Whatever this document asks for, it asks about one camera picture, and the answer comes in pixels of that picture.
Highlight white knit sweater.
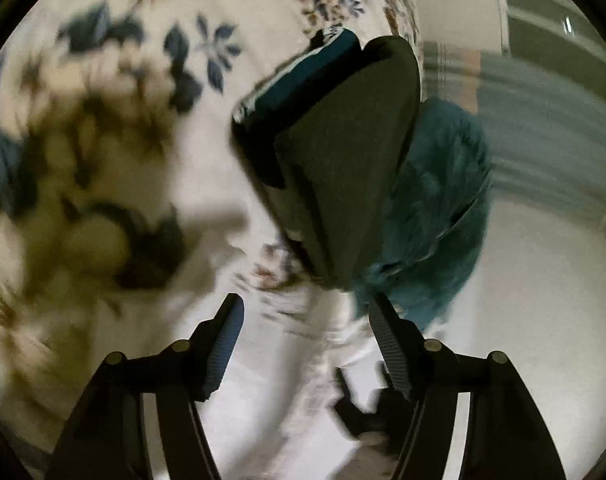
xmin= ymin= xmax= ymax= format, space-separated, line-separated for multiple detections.
xmin=201 ymin=284 xmax=377 ymax=479

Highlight dark green plush blanket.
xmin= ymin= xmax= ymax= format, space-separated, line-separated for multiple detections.
xmin=353 ymin=98 xmax=492 ymax=330

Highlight floral bed sheet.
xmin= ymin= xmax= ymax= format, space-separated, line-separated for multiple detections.
xmin=0 ymin=0 xmax=418 ymax=477

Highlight folded black garment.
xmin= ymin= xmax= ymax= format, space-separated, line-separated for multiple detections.
xmin=231 ymin=27 xmax=420 ymax=289

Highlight right teal curtain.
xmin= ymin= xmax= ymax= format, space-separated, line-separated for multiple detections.
xmin=422 ymin=42 xmax=606 ymax=232

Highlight barred window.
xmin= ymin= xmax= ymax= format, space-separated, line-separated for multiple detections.
xmin=498 ymin=0 xmax=606 ymax=102

